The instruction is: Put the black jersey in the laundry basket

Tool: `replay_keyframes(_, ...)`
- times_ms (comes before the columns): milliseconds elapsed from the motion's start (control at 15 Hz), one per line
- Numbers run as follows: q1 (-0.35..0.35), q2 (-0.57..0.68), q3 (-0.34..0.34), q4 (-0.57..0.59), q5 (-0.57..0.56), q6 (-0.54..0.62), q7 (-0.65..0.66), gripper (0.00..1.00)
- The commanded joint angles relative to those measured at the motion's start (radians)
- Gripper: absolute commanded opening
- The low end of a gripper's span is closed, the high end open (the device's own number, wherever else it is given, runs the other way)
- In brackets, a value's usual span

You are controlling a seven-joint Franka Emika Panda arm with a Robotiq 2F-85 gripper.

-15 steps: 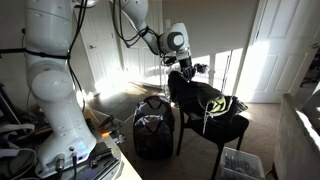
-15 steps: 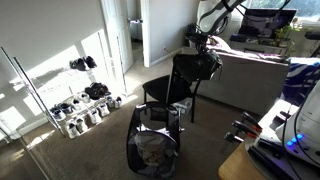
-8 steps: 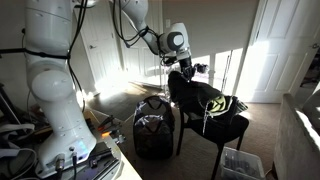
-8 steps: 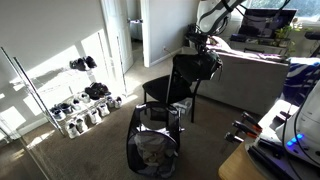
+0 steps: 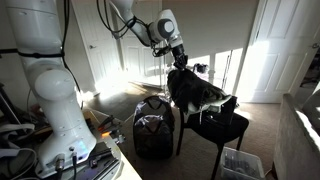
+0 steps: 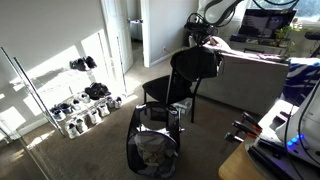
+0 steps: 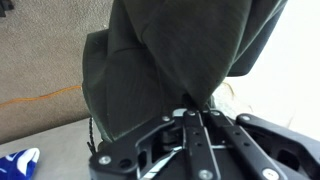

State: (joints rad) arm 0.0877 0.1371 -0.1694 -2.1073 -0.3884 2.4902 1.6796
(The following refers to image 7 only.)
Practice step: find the blue white patterned blanket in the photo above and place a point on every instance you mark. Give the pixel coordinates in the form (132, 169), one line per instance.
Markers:
(20, 163)

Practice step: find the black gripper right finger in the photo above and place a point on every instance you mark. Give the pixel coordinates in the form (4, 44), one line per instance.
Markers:
(266, 153)

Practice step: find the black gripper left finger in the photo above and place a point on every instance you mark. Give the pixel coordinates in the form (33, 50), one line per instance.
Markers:
(160, 153)

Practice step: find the black jersey with yellow print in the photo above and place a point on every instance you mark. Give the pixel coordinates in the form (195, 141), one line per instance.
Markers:
(160, 60)

